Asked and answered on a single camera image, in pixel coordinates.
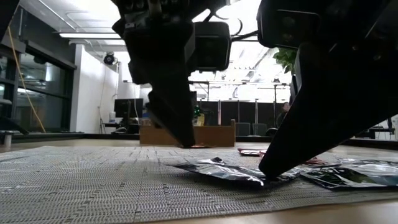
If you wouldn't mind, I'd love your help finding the yellow hanging cable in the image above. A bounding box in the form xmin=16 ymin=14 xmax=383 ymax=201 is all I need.
xmin=6 ymin=25 xmax=47 ymax=134

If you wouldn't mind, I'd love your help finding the black round ceiling fixture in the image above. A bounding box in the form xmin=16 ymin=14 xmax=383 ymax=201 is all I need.
xmin=103 ymin=52 xmax=116 ymax=67

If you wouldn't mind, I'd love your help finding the person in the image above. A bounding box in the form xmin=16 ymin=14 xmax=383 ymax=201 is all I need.
xmin=275 ymin=101 xmax=292 ymax=129

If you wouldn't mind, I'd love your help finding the dark tea packet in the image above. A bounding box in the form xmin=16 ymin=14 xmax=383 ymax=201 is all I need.
xmin=299 ymin=159 xmax=398 ymax=190
xmin=169 ymin=156 xmax=300 ymax=188

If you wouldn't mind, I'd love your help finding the silver cylinder post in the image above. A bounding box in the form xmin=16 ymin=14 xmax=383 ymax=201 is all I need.
xmin=2 ymin=129 xmax=13 ymax=148

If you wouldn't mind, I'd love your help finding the grey woven table mat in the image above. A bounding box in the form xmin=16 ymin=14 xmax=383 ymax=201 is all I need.
xmin=0 ymin=145 xmax=398 ymax=224

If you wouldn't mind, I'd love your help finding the black desktop monitor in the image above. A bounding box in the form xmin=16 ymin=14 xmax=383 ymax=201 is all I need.
xmin=113 ymin=98 xmax=145 ymax=119

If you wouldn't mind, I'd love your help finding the ceiling light strip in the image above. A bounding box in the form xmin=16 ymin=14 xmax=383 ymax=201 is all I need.
xmin=58 ymin=32 xmax=125 ymax=40

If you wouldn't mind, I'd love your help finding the green potted plant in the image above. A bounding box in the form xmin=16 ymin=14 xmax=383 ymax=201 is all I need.
xmin=272 ymin=47 xmax=299 ymax=76

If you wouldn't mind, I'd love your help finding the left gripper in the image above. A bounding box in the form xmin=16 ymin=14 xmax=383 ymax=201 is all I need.
xmin=111 ymin=0 xmax=231 ymax=149

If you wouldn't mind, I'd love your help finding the wooden three-compartment organizer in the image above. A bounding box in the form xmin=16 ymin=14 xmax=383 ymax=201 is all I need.
xmin=139 ymin=118 xmax=236 ymax=148

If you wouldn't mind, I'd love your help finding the black partition panel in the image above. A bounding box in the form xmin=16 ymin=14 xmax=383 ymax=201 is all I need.
xmin=257 ymin=101 xmax=275 ymax=127
xmin=205 ymin=101 xmax=220 ymax=125
xmin=220 ymin=101 xmax=239 ymax=125
xmin=239 ymin=101 xmax=256 ymax=125

